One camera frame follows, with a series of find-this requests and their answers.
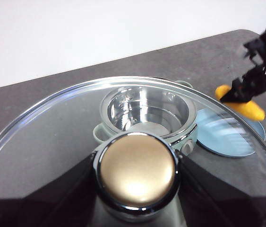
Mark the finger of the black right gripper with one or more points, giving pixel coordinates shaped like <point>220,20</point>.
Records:
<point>243,89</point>

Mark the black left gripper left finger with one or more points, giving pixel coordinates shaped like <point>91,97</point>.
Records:
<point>40,208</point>

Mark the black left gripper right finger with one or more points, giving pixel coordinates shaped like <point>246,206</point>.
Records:
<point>217,203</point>

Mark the yellow corn cob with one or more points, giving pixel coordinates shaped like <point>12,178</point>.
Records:
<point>251,111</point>

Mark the glass lid with green knob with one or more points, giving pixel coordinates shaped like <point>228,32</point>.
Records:
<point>137,170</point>

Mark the light blue round plate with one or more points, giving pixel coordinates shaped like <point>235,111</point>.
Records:
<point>227,142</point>

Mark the pale green electric steamer pot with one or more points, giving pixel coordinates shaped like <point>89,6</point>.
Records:
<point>147,111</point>

